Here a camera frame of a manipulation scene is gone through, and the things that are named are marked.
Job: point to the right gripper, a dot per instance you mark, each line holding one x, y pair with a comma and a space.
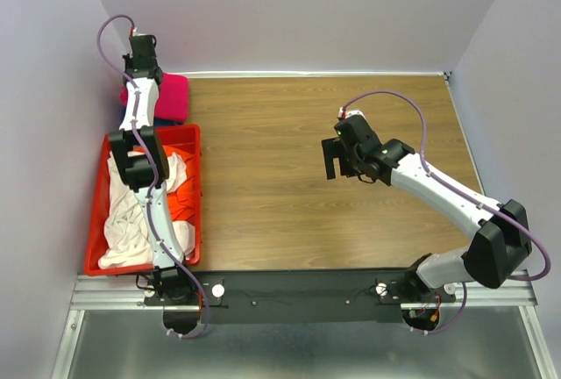
332, 148

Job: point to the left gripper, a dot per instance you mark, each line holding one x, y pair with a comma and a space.
127, 62

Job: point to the magenta t shirt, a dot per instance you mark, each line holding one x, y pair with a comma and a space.
168, 100

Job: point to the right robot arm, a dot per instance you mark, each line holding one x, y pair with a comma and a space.
499, 241

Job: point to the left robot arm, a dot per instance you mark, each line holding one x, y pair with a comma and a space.
142, 165

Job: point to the folded blue t shirt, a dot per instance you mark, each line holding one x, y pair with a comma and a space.
166, 122

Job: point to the red plastic bin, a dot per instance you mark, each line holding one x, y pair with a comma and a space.
186, 138

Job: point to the orange t shirt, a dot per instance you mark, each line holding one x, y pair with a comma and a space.
183, 186

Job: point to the pale pink t shirt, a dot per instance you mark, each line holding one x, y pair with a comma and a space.
126, 230

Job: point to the black mounting base plate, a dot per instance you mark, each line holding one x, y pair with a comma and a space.
385, 295

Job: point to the aluminium frame rail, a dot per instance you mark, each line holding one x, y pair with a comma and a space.
111, 333

